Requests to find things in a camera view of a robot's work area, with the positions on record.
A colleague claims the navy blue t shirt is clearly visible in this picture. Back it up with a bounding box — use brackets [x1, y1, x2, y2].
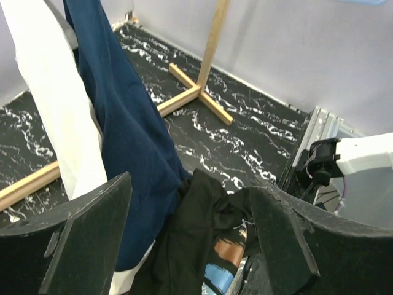
[64, 0, 190, 272]

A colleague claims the black printed t shirt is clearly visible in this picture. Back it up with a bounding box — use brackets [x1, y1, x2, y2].
[130, 170, 260, 294]

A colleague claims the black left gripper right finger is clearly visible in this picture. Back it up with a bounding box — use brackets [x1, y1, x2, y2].
[249, 181, 392, 294]

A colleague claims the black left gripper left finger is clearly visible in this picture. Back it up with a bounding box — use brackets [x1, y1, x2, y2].
[1, 173, 132, 294]

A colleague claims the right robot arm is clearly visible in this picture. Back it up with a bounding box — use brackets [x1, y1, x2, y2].
[295, 133, 392, 200]

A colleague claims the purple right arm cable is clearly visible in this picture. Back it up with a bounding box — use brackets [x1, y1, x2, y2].
[333, 179, 351, 216]

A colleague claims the wooden clothes rack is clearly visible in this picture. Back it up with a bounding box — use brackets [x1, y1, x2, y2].
[1, 0, 233, 210]

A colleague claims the white t shirt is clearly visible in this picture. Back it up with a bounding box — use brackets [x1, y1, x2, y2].
[1, 1, 138, 294]

